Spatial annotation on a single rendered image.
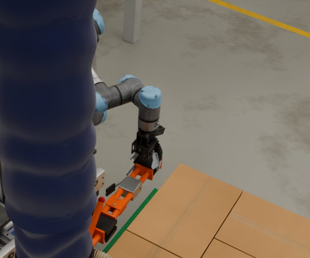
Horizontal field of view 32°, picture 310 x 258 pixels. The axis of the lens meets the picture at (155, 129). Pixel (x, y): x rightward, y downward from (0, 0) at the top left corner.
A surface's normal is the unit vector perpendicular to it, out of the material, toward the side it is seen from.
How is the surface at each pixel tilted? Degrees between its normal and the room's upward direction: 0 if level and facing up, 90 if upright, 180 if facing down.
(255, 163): 0
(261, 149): 0
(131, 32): 90
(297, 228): 0
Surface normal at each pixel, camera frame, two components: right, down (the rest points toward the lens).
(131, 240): 0.07, -0.77
